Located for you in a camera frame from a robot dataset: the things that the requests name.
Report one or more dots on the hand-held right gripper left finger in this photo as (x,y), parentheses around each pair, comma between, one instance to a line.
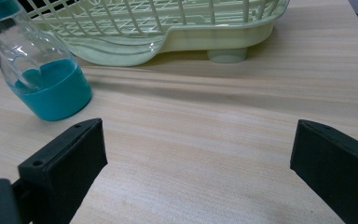
(62,168)

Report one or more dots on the clear glass bottle teal base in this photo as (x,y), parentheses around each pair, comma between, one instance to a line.
(56,93)

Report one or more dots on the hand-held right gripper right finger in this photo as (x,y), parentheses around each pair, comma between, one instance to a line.
(335,161)

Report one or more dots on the pale green plastic dish rack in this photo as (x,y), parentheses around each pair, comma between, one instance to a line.
(167,28)

